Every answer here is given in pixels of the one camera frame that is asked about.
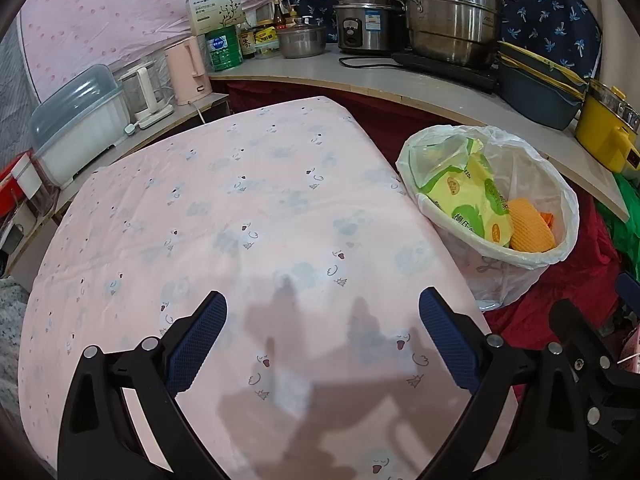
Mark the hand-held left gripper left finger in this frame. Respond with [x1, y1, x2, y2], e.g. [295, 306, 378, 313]
[57, 291, 228, 480]

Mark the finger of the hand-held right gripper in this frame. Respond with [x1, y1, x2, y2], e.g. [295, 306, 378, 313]
[615, 272, 640, 321]
[548, 299, 640, 461]

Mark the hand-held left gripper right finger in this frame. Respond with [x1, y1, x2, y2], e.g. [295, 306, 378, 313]
[418, 287, 587, 480]

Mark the trash bin with white liner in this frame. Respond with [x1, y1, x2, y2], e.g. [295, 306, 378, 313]
[396, 124, 581, 308]

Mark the yellow green snack bag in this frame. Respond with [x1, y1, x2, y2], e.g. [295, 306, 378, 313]
[410, 137, 516, 247]

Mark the green plastic bag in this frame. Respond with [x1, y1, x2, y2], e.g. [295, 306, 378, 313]
[595, 172, 640, 281]

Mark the red cloth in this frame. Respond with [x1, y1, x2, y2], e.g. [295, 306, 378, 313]
[485, 200, 626, 351]

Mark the pink printed tablecloth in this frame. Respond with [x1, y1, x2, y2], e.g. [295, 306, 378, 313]
[17, 95, 521, 480]

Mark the yellow electric pot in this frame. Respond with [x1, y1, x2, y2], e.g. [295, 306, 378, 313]
[574, 79, 640, 173]

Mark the floral bedding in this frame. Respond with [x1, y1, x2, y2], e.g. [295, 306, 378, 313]
[0, 277, 31, 356]

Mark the grey metal container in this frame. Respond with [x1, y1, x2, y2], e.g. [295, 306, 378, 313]
[0, 217, 26, 256]

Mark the dark blue yellow-rimmed basin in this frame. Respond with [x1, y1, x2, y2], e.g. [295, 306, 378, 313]
[497, 40, 590, 131]

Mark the low wooden shelf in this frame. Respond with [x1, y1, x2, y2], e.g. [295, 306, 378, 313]
[0, 92, 233, 271]

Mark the white lidded canister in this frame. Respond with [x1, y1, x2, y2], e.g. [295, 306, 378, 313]
[11, 164, 53, 211]

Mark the red plastic bowl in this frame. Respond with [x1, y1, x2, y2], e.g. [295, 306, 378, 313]
[0, 152, 31, 216]

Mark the dark red counter skirt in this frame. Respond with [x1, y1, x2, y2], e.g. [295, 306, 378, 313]
[215, 77, 416, 161]

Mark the white dish box clear lid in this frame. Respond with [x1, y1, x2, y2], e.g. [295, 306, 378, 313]
[30, 64, 130, 188]

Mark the white glass kettle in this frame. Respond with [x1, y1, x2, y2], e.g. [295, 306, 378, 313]
[119, 61, 175, 130]

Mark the pink electric kettle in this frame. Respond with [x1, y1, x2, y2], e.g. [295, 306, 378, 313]
[165, 36, 211, 107]

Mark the black induction cooker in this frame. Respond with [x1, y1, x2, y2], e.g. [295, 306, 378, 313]
[391, 50, 501, 93]

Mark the curved wooden counter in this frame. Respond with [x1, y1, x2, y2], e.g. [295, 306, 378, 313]
[207, 42, 631, 221]

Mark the navy printed cloth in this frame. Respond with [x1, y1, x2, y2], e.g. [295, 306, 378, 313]
[277, 0, 603, 81]

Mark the green tin can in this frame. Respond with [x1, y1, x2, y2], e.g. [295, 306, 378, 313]
[205, 26, 244, 73]

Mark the grey quilted cloth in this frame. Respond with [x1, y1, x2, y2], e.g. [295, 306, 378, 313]
[0, 25, 38, 171]

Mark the dark labelled jar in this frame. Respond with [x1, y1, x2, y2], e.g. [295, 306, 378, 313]
[237, 24, 257, 59]

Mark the small steel pot with lid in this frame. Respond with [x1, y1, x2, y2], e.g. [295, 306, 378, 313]
[276, 17, 326, 59]

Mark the large steel steamer pot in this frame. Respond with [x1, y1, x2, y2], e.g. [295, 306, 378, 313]
[387, 0, 521, 68]

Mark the steel rice cooker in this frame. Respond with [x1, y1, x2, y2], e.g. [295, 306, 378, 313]
[333, 0, 407, 56]

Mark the cardboard box with plant print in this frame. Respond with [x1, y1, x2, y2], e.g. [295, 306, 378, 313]
[186, 0, 247, 36]

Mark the pink dotted curtain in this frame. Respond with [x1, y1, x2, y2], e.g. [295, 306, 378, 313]
[17, 0, 286, 101]

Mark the black power cable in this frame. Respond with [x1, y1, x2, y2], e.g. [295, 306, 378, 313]
[339, 55, 396, 68]

